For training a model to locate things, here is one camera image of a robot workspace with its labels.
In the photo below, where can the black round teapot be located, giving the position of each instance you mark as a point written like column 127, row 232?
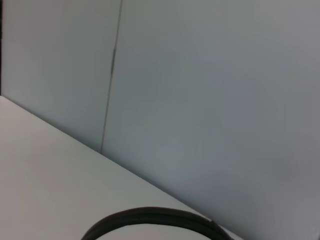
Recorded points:
column 150, row 212

